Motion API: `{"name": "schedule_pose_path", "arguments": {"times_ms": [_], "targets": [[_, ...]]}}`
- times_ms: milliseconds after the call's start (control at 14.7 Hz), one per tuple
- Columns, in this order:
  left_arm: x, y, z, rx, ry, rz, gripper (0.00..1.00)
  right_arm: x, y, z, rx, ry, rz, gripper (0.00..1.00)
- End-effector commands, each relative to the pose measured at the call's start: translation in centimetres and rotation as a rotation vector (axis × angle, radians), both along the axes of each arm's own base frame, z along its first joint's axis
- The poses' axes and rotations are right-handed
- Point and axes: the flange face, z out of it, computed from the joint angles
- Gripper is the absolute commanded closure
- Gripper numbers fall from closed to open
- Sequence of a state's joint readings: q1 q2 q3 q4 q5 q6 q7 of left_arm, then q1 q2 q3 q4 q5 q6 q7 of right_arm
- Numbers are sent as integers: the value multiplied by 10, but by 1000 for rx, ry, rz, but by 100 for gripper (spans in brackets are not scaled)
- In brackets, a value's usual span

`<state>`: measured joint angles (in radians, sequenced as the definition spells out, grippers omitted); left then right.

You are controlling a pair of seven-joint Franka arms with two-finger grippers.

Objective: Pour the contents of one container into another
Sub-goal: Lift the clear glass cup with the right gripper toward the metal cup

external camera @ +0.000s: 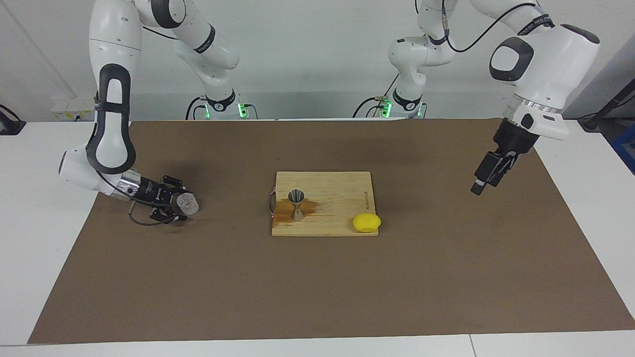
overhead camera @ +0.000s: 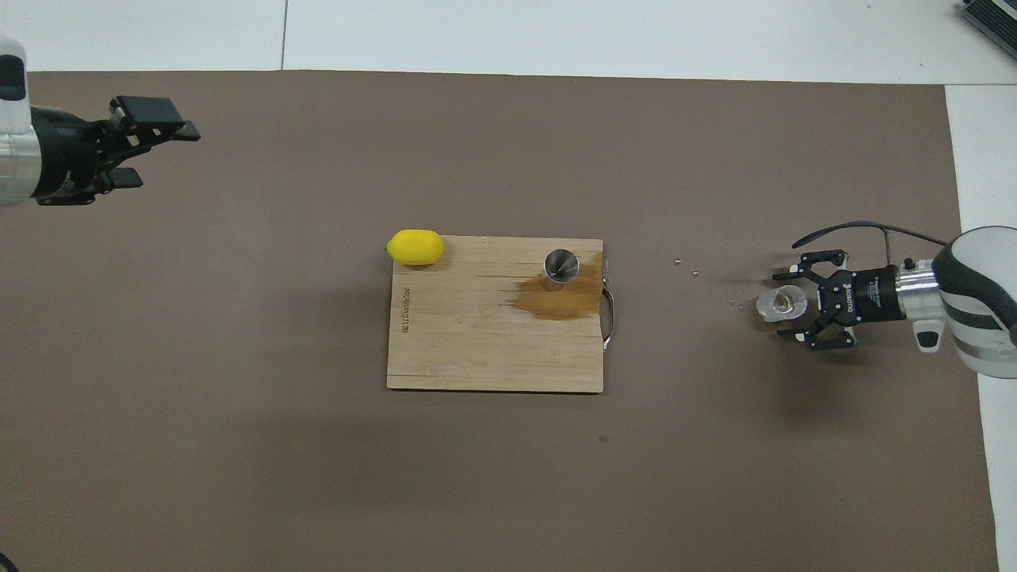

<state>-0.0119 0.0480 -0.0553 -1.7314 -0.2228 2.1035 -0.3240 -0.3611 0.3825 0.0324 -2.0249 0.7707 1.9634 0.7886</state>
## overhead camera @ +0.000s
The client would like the brown table mat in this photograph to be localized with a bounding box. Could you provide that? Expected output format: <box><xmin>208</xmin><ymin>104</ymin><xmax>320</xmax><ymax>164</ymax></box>
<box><xmin>0</xmin><ymin>70</ymin><xmax>1000</xmax><ymax>572</ymax></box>

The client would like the grey ribbed device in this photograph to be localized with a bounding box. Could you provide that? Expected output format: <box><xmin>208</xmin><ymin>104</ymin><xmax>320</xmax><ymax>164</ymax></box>
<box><xmin>959</xmin><ymin>0</ymin><xmax>1017</xmax><ymax>60</ymax></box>

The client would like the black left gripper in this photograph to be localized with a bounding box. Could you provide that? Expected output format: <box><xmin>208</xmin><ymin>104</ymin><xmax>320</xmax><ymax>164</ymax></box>
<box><xmin>32</xmin><ymin>96</ymin><xmax>202</xmax><ymax>206</ymax></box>

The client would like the wooden cutting board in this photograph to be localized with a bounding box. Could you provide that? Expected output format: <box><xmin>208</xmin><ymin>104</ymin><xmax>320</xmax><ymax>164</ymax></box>
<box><xmin>386</xmin><ymin>236</ymin><xmax>617</xmax><ymax>394</ymax></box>

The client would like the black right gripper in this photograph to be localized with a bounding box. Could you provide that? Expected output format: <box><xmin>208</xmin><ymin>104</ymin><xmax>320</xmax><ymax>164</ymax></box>
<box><xmin>772</xmin><ymin>249</ymin><xmax>907</xmax><ymax>352</ymax></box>

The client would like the metal jigger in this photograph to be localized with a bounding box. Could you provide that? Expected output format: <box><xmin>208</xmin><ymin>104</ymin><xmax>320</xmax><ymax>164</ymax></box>
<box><xmin>543</xmin><ymin>248</ymin><xmax>582</xmax><ymax>293</ymax></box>

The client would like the yellow lemon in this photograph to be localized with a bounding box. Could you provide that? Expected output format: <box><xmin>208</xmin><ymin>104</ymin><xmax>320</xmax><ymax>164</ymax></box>
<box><xmin>386</xmin><ymin>229</ymin><xmax>446</xmax><ymax>267</ymax></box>

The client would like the clear glass cup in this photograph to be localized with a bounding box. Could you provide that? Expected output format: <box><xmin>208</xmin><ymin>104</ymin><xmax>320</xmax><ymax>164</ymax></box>
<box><xmin>755</xmin><ymin>286</ymin><xmax>809</xmax><ymax>323</ymax></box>

